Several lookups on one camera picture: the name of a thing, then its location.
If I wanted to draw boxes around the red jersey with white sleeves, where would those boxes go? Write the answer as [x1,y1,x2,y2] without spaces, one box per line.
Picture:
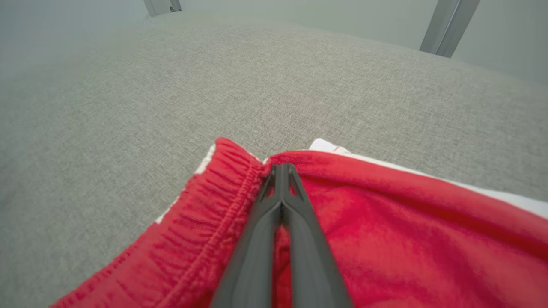
[49,137,548,308]

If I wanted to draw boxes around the grey metal wall post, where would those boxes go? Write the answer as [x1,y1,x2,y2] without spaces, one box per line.
[143,0,182,17]

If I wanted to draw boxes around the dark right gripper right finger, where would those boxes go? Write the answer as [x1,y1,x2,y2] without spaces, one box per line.
[283,163,354,308]

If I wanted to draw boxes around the grey double wall post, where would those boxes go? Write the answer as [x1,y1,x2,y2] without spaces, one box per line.
[420,0,480,58]

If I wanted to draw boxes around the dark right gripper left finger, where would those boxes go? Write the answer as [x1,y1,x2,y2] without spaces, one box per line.
[210,164,283,308]

